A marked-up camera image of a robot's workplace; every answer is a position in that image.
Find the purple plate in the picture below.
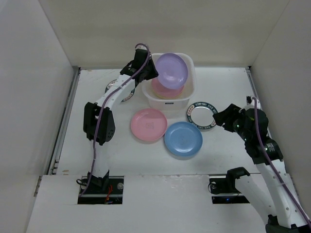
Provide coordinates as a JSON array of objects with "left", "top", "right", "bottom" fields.
[{"left": 155, "top": 53, "right": 189, "bottom": 90}]

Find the pink plate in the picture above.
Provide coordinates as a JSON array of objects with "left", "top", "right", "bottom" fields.
[
  {"left": 130, "top": 108, "right": 168, "bottom": 142},
  {"left": 151, "top": 78, "right": 184, "bottom": 97}
]

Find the green-rimmed white plate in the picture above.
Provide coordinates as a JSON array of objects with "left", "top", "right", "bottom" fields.
[
  {"left": 105, "top": 79, "right": 135, "bottom": 102},
  {"left": 186, "top": 101, "right": 218, "bottom": 131}
]

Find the cream plate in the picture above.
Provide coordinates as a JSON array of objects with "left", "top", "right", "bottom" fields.
[{"left": 155, "top": 93, "right": 180, "bottom": 100}]

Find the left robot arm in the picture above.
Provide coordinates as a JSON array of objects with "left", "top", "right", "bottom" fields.
[{"left": 83, "top": 43, "right": 158, "bottom": 193}]

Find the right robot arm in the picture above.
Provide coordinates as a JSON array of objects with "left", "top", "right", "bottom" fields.
[{"left": 213, "top": 104, "right": 311, "bottom": 233}]

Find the white plastic bin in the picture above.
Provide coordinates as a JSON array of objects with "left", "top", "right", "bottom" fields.
[{"left": 141, "top": 53, "right": 197, "bottom": 111}]

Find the blue plate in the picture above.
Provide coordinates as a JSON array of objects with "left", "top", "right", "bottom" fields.
[{"left": 164, "top": 121, "right": 203, "bottom": 160}]

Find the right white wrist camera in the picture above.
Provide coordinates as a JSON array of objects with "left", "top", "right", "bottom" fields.
[{"left": 245, "top": 96, "right": 261, "bottom": 110}]

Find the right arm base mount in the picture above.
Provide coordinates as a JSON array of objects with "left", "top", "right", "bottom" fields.
[{"left": 208, "top": 175, "right": 249, "bottom": 204}]

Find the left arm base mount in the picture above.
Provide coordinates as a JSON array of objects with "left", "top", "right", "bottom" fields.
[{"left": 76, "top": 176, "right": 124, "bottom": 205}]

